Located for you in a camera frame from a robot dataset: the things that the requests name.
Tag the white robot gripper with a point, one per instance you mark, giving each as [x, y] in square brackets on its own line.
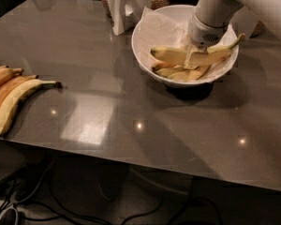
[203, 32]

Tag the yellow banana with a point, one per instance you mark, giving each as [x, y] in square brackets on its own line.
[203, 57]
[179, 74]
[12, 101]

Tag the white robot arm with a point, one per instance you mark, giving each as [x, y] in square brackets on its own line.
[210, 18]

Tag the white ceramic bowl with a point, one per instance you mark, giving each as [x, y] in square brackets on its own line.
[146, 60]

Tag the small banana behind in bowl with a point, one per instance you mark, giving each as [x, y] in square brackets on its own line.
[159, 64]

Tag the white paper bowl liner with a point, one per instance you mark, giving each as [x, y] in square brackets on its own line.
[160, 32]

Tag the far left banana on table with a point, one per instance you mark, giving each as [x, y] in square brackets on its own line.
[7, 73]

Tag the yellow banana on table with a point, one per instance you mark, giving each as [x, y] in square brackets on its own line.
[12, 101]

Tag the orange-brown banana on table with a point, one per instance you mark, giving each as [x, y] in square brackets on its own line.
[7, 87]

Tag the bread roll on right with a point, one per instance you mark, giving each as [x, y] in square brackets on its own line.
[259, 27]

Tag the white folded cardboard stand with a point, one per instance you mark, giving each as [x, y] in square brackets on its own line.
[126, 14]

